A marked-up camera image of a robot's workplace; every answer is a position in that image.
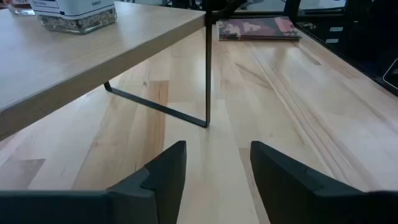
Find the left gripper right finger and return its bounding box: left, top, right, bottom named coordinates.
left=250, top=141, right=398, bottom=224

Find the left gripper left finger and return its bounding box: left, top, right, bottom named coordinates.
left=0, top=140, right=187, bottom=224

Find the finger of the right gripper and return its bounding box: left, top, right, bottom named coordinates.
left=213, top=0, right=248, bottom=19

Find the white lid spice jar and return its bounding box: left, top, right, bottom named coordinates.
left=29, top=0, right=118, bottom=35

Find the small glass spice jar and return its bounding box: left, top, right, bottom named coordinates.
left=5, top=0, right=35, bottom=16

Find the landscape cover book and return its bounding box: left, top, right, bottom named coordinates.
left=217, top=16, right=302, bottom=42

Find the wooden shelf black metal frame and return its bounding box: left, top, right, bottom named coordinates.
left=0, top=1, right=215, bottom=140

